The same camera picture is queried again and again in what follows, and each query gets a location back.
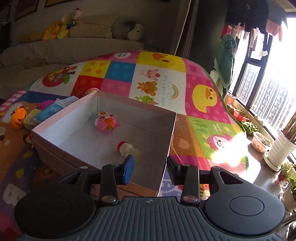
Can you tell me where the white toy bottle red cap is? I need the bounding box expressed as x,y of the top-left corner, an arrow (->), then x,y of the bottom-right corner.
117,141 -> 142,161

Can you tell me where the pink pig toy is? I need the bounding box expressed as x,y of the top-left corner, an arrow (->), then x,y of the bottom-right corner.
94,111 -> 120,133

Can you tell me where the yellow pink cupcake toy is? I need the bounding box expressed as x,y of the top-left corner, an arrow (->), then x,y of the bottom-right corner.
83,88 -> 98,97

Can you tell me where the blue wet wipes packet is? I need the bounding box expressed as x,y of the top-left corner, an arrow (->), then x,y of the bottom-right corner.
33,96 -> 79,124

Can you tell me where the orange pumpkin toy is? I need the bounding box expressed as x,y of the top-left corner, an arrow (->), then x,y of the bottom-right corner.
10,106 -> 28,129

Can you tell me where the pink mesh ball toy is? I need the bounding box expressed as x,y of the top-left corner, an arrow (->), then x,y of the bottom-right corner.
38,100 -> 55,110

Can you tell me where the colourful cartoon play mat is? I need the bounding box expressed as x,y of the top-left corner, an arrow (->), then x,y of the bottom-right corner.
1,51 -> 250,240

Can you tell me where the pink cardboard box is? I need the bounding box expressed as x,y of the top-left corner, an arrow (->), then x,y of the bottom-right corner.
32,91 -> 176,196

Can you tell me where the red bowl on sill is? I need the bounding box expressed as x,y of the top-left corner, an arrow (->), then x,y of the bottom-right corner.
233,109 -> 250,123

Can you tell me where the white ribbed flower pot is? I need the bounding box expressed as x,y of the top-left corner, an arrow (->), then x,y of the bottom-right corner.
263,130 -> 295,171

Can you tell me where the green towel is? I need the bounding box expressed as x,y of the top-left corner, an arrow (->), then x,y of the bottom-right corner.
210,34 -> 237,99

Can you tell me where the beige sofa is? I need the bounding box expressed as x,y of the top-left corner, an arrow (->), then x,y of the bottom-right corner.
1,38 -> 144,99

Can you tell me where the grey neck pillow bear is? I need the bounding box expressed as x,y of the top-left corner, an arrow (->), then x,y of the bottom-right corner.
111,19 -> 145,41

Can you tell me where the beige pillow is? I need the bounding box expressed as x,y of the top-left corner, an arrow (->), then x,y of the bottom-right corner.
68,13 -> 119,39

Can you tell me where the yellow tiger plush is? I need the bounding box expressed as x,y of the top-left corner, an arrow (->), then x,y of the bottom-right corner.
42,22 -> 60,41

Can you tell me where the cartoon boy doll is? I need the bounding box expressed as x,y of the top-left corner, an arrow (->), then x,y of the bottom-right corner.
57,8 -> 82,39

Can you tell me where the yellow banana plush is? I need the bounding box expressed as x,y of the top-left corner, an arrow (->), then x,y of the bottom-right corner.
18,32 -> 43,43

